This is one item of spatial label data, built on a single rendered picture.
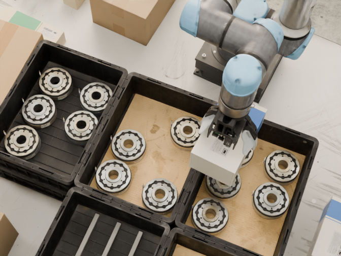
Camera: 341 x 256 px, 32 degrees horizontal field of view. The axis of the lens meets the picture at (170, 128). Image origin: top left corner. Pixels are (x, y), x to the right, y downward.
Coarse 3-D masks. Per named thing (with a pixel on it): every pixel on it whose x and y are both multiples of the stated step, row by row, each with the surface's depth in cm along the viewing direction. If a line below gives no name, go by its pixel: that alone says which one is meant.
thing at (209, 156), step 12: (252, 108) 151; (264, 108) 151; (252, 120) 150; (204, 132) 148; (204, 144) 146; (216, 144) 147; (240, 144) 147; (192, 156) 147; (204, 156) 145; (216, 156) 145; (228, 156) 145; (240, 156) 145; (204, 168) 150; (216, 168) 146; (228, 168) 144; (228, 180) 149
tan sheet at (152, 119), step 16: (128, 112) 184; (144, 112) 184; (160, 112) 184; (176, 112) 185; (128, 128) 182; (144, 128) 182; (160, 128) 182; (128, 144) 179; (160, 144) 180; (144, 160) 177; (160, 160) 177; (176, 160) 178; (112, 176) 175; (144, 176) 175; (160, 176) 175; (176, 176) 175; (128, 192) 173
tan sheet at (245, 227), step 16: (272, 144) 181; (256, 160) 178; (240, 176) 176; (256, 176) 176; (240, 192) 174; (288, 192) 174; (240, 208) 171; (288, 208) 172; (192, 224) 169; (240, 224) 169; (256, 224) 169; (272, 224) 170; (240, 240) 167; (256, 240) 167; (272, 240) 167
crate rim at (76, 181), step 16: (128, 80) 178; (144, 80) 178; (192, 96) 176; (112, 112) 173; (96, 144) 168; (80, 176) 164; (192, 176) 165; (96, 192) 162; (144, 208) 160; (176, 208) 160
